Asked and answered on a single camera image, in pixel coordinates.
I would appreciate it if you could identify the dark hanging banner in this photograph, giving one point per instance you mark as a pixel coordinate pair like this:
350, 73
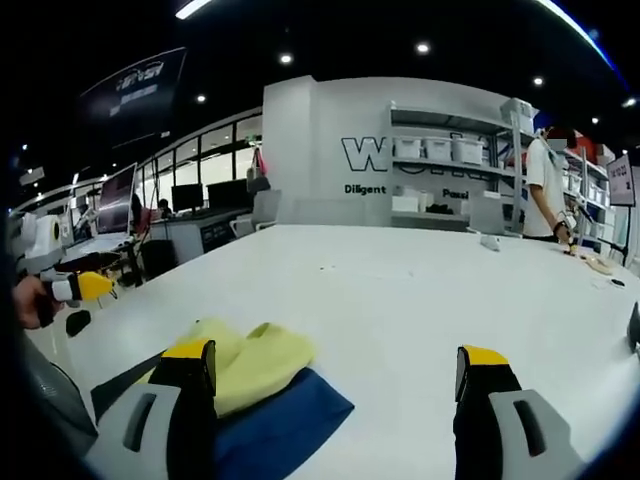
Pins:
135, 95

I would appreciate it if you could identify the person's grey clothing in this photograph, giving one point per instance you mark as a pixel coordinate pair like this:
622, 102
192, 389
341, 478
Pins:
60, 400

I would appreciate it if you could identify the clear lidded storage box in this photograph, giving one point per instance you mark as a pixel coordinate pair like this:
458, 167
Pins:
520, 111

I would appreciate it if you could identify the silver desktop computer monitor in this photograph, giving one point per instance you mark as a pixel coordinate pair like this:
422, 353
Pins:
116, 200

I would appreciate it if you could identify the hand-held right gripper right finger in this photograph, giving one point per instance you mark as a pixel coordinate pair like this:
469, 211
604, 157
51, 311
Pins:
482, 400

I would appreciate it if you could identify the black computer monitor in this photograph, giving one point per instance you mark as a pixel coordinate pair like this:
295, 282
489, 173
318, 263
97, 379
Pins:
227, 193
187, 196

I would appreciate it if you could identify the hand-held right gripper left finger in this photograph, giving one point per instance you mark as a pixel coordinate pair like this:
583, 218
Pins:
187, 400

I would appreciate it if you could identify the long ceiling light strip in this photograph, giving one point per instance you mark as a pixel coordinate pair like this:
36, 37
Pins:
192, 8

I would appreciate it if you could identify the grey office chair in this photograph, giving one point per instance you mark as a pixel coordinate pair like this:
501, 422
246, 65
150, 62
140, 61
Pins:
266, 209

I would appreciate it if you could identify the beige object on table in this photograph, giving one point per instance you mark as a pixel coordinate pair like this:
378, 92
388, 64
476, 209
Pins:
598, 265

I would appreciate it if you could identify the small black round object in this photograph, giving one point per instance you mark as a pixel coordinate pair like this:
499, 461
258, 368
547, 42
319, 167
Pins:
78, 323

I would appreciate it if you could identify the pink hanging bag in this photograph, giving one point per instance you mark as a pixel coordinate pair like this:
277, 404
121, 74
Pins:
258, 172

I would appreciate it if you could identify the white storage box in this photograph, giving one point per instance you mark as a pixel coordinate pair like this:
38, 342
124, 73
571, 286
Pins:
411, 149
438, 149
468, 151

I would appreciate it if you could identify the dark object at edge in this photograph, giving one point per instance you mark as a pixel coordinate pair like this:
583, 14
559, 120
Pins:
635, 327

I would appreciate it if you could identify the person's left hand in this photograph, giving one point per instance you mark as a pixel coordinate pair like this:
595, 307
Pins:
27, 305

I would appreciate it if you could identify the grey metal shelving unit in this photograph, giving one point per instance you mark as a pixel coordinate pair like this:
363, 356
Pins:
450, 170

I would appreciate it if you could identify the blue fabric template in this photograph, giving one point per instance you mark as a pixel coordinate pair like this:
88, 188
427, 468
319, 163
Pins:
290, 425

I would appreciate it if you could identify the small white table object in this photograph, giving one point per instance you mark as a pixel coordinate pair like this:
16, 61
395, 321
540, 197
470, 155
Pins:
490, 242

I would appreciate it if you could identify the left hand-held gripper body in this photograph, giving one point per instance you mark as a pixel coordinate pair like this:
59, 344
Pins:
45, 237

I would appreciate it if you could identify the yellow garment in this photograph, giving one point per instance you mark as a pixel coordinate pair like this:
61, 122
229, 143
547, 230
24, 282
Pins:
265, 360

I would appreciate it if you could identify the white display sign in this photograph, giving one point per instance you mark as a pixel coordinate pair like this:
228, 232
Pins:
622, 180

